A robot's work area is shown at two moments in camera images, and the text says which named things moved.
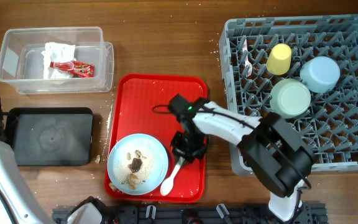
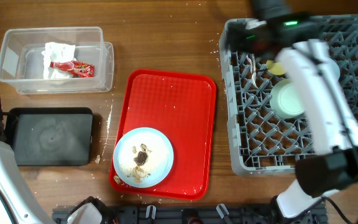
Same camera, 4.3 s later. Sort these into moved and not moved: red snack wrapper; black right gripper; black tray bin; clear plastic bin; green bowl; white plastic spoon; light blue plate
Moved: light blue plate; black right gripper; white plastic spoon
Not moved: red snack wrapper; black tray bin; clear plastic bin; green bowl
